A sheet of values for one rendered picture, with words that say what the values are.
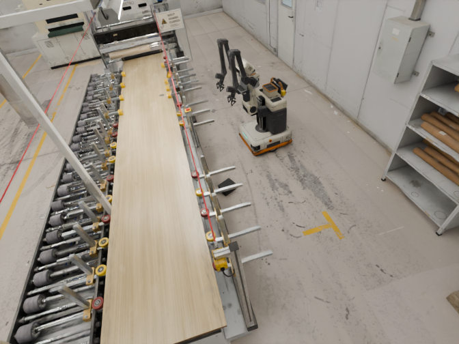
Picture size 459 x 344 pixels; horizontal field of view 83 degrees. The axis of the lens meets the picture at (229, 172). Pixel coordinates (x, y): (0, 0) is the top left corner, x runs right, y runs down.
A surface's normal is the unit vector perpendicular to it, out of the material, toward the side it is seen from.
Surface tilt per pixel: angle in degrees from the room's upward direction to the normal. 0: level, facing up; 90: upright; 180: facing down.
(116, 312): 0
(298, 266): 0
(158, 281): 0
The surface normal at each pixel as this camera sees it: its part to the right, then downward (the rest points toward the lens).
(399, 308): -0.13, -0.71
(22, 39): 0.26, 0.65
